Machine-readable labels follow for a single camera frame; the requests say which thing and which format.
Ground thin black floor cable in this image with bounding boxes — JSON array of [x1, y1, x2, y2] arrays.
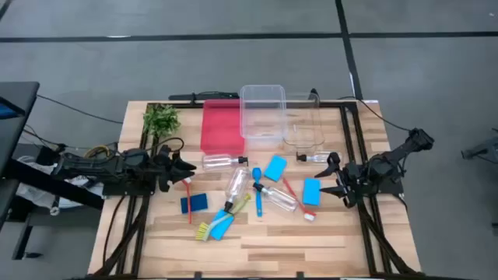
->
[[37, 94, 125, 125]]

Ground black bar mount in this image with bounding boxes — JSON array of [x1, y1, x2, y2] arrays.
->
[[168, 91, 240, 103]]

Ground tall frosted clear bin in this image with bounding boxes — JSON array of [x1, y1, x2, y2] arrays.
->
[[239, 84, 288, 152]]

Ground dark blue sponge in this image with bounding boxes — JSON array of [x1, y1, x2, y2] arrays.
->
[[180, 193, 209, 215]]

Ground green dish brush yellow bristles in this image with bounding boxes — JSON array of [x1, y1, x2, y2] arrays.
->
[[195, 193, 252, 242]]

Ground clear pump bottle black cap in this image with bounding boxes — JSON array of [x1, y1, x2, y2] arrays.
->
[[296, 150, 343, 164], [252, 182, 300, 213], [223, 166, 252, 213], [202, 154, 249, 172]]

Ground dark display screen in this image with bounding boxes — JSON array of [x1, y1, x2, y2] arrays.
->
[[0, 96, 19, 120]]

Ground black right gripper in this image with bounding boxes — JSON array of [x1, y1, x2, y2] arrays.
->
[[314, 152, 365, 209]]

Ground black aluminium table frame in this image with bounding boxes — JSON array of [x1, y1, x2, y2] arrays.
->
[[91, 100, 419, 280]]

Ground white printed plastic bag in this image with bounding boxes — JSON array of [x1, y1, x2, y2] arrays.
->
[[58, 174, 105, 210]]

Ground pink plastic bin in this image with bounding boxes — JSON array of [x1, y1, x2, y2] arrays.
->
[[200, 99, 246, 156]]

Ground white cloth bag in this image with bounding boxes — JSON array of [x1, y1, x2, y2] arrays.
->
[[16, 155, 59, 211]]

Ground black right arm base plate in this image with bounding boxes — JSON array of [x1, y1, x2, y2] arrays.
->
[[371, 177, 405, 198]]

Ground yellow cable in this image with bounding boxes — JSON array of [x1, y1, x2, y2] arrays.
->
[[83, 145, 114, 159]]

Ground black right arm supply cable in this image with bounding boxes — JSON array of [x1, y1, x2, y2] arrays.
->
[[337, 96, 412, 132]]

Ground low clear bin with handles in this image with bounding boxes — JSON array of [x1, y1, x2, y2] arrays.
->
[[282, 92, 326, 153]]

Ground red dish brush white bristles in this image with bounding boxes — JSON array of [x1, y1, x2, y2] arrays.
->
[[282, 177, 317, 222], [181, 177, 194, 226]]

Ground black desk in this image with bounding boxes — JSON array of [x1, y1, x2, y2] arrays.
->
[[0, 80, 105, 261]]

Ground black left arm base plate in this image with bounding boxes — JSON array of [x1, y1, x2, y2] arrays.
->
[[101, 180, 156, 198]]

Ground black stand foot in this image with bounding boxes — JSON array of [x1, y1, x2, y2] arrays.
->
[[461, 128, 498, 166]]

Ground potted green plant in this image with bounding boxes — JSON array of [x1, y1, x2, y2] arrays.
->
[[142, 103, 182, 139]]

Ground light blue sponge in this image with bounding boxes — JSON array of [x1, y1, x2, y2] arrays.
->
[[209, 208, 236, 241], [302, 177, 322, 207], [263, 155, 288, 183]]

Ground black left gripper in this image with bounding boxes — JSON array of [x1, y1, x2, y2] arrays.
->
[[149, 144, 198, 194]]

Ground blue dish brush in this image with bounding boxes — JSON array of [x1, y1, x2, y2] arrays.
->
[[251, 166, 264, 218]]

